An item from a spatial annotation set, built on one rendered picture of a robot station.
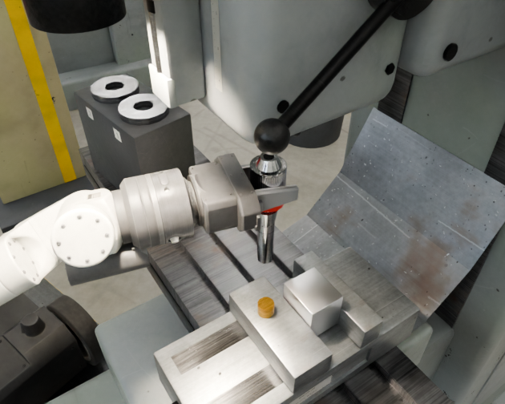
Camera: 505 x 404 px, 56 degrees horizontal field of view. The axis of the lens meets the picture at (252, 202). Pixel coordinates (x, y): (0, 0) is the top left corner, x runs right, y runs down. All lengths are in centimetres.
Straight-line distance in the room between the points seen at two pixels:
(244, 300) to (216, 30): 37
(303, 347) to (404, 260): 35
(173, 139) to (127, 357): 38
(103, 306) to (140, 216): 150
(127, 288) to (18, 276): 150
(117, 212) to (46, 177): 202
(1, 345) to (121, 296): 84
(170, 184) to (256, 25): 24
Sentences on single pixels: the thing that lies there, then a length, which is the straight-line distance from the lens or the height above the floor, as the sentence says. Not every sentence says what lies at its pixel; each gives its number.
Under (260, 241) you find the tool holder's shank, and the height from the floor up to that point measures 108.
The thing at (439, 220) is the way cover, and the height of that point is 100.
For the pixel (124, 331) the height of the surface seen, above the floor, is 86.
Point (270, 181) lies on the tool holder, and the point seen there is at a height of 120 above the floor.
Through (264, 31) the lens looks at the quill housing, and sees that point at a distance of 39.
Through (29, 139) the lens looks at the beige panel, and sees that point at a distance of 245.
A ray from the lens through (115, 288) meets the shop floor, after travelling 208.
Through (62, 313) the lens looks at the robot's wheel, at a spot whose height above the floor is 60.
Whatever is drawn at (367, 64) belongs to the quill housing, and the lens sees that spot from 48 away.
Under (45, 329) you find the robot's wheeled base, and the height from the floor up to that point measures 61.
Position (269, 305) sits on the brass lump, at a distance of 63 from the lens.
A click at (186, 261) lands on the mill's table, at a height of 92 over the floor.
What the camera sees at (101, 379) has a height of 74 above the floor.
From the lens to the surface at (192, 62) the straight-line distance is 45.
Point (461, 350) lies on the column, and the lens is 111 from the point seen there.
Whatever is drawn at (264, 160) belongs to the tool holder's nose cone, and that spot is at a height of 122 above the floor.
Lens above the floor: 157
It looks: 41 degrees down
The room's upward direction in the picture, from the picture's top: straight up
